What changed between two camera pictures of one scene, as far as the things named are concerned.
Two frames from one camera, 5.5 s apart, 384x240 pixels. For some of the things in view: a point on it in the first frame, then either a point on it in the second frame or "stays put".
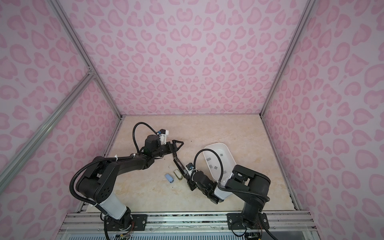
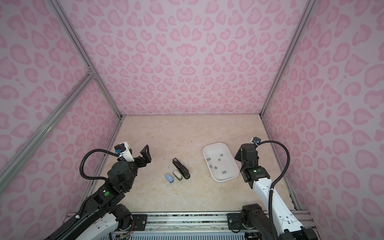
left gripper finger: [176, 145] -> [146, 154]
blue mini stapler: [170, 179] stays put
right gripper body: [203, 190] -> [239, 157]
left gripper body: [165, 149] -> [138, 163]
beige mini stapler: [178, 174] stays put
